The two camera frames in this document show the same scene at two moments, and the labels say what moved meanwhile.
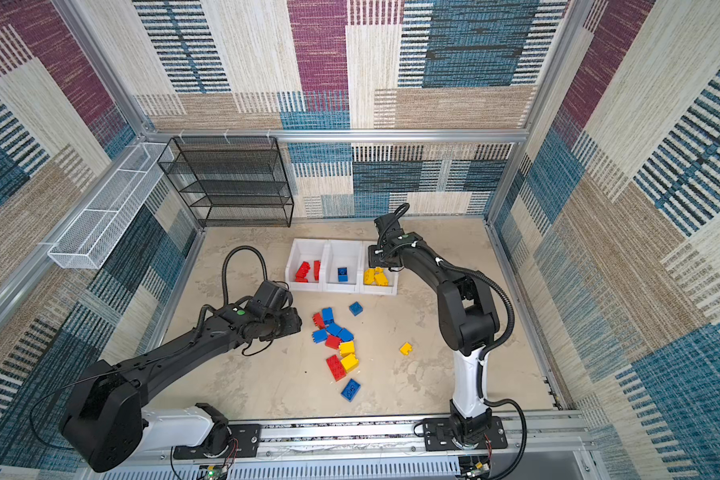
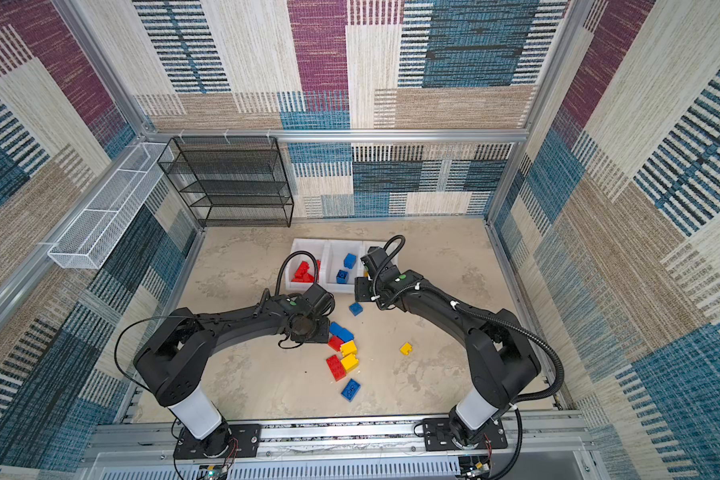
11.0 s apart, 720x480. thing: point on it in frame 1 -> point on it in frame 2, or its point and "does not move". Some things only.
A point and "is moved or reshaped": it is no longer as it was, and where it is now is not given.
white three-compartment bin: [337, 265] does not move
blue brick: [356, 308] does not move
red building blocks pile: [302, 272] does not move
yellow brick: [347, 348] does not move
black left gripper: [294, 322] -> [323, 336]
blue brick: [328, 316] is moved or reshaped
